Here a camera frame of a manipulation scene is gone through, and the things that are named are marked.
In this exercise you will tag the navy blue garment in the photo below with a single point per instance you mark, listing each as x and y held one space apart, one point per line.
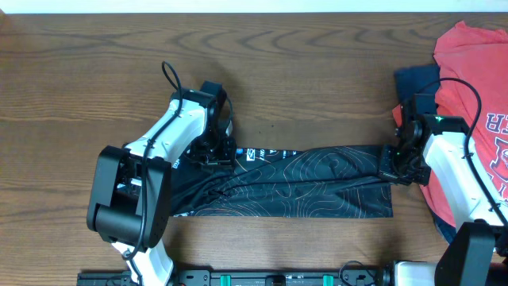
409 81

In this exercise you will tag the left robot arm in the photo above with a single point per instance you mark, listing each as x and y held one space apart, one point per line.
131 190

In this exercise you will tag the red printed t-shirt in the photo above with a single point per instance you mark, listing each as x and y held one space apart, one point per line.
473 80

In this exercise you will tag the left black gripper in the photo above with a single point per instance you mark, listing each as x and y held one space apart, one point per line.
212 155

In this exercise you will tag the black orange-patterned jersey shirt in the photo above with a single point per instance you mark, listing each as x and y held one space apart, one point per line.
329 182

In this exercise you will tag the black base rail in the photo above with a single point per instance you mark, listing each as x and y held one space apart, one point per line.
351 273

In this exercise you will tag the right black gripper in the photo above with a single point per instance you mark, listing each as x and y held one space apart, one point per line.
421 177

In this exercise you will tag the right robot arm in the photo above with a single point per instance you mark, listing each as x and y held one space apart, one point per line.
442 146

